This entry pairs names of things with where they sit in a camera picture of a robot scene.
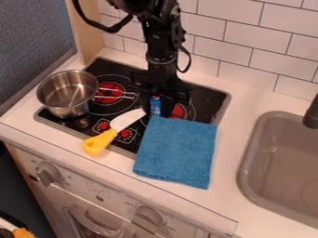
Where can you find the toy stove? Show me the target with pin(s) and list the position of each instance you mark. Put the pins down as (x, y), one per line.
(207, 102)

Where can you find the yellow toy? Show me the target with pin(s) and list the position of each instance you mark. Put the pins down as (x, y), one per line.
(22, 233)

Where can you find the toy sink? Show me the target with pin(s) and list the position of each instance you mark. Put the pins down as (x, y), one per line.
(281, 167)

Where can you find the blue cloth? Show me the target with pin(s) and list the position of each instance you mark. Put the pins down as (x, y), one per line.
(176, 152)

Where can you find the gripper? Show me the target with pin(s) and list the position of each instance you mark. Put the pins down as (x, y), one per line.
(162, 82)

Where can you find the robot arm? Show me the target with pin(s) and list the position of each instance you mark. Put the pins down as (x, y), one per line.
(159, 34)

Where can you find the silver pot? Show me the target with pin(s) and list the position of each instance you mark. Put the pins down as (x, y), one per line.
(66, 93)

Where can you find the tap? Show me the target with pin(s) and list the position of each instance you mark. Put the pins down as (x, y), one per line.
(311, 116)

